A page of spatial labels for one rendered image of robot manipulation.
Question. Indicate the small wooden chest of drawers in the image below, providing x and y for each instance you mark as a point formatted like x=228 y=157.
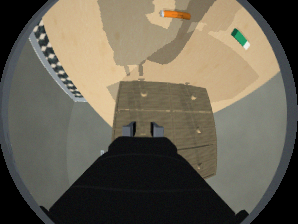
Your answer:
x=172 y=120

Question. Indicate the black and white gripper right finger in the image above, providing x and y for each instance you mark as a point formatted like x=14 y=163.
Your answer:
x=159 y=130

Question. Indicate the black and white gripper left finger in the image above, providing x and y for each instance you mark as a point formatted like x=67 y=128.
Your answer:
x=129 y=130

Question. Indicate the small green block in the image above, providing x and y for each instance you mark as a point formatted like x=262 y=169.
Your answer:
x=240 y=38

